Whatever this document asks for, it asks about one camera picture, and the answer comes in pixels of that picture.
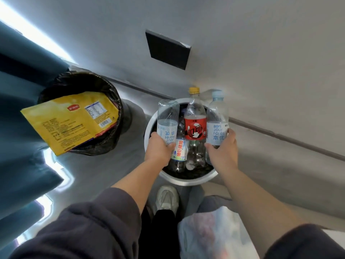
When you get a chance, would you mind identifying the person's right hand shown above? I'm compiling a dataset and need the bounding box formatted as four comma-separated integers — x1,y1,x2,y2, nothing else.
204,128,239,176

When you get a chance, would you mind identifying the person's left hand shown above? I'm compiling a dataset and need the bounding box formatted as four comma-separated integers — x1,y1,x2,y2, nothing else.
145,132,176,168

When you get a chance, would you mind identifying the clear bottle light blue cap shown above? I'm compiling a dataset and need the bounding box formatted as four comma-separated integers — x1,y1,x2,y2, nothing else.
205,90,229,165

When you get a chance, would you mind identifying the clear capless plastic bottle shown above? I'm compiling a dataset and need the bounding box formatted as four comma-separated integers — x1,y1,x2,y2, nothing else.
157,99,180,146

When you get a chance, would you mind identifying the person's right forearm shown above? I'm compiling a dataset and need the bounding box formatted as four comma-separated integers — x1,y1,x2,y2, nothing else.
216,169,307,258

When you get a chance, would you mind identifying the person's left forearm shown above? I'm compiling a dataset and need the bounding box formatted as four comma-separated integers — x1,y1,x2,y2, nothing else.
111,158,166,214

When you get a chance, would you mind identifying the clear bottle colourful label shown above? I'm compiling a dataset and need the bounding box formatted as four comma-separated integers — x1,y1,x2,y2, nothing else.
168,137,188,173

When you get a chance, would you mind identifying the pile of empty clear bottles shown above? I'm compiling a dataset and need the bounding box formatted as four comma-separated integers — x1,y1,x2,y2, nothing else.
163,104,215,180

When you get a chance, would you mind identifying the red label bottle yellow cap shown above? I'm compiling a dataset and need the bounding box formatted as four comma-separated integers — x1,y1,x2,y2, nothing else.
184,87,207,171

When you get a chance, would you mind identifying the white round waste bin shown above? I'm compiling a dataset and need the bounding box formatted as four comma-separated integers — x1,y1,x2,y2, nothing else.
144,98,219,187

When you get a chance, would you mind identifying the white sneaker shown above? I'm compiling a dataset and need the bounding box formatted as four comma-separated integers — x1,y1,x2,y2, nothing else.
155,185,180,217

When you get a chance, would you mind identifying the grey skirting strip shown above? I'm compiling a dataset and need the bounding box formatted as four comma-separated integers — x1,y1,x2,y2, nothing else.
100,75,345,162

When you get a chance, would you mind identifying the black trouser leg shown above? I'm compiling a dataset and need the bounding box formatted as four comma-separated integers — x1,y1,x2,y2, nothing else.
138,207,181,259

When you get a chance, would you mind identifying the translucent white plastic bag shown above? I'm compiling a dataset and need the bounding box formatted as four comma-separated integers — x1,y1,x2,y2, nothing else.
178,206,260,259

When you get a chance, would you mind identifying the yellow snack bag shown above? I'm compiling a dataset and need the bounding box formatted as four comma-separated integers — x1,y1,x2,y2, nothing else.
20,91,120,157

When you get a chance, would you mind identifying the black bin with bag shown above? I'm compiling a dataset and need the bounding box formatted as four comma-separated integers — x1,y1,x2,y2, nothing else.
37,70,133,156

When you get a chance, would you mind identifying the dark grey left sleeve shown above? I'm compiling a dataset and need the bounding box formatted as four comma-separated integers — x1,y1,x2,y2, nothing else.
8,187,142,259

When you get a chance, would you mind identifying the dark grey sleeve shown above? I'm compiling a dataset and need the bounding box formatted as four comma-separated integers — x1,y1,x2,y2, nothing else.
8,187,142,259
264,224,345,259

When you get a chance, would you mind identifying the dark grey right sleeve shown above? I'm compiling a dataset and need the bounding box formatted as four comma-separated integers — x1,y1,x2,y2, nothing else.
264,224,345,259

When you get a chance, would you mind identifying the teal curtain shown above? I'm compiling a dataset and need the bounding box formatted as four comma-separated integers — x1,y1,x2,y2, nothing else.
0,21,71,242

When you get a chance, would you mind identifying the black square wall panel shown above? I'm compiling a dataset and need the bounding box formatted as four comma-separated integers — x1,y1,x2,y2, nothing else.
145,30,192,71

